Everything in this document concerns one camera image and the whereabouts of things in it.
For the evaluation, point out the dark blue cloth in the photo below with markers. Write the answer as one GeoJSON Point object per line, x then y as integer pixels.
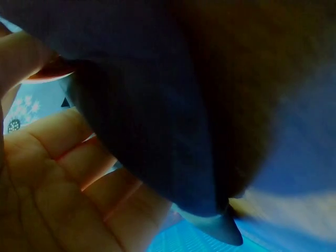
{"type": "Point", "coordinates": [157, 92]}

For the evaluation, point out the person's left hand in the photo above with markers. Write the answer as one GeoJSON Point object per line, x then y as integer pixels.
{"type": "Point", "coordinates": [39, 189]}

